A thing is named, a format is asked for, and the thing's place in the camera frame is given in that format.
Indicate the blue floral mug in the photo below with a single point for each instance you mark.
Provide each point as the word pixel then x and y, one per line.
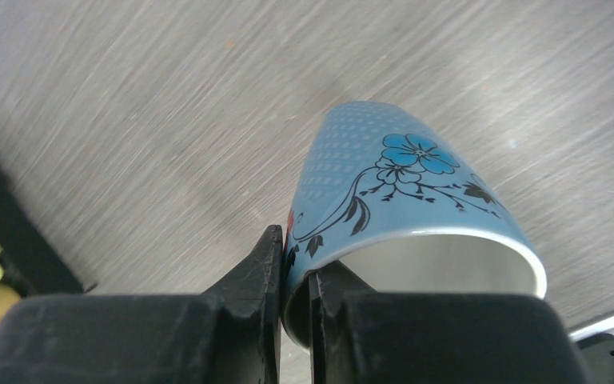
pixel 383 194

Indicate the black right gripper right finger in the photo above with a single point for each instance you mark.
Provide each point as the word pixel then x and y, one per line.
pixel 330 331

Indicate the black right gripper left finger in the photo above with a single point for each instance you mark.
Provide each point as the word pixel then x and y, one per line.
pixel 246 344

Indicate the black wire dish rack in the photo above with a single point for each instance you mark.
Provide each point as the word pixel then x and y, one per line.
pixel 30 263

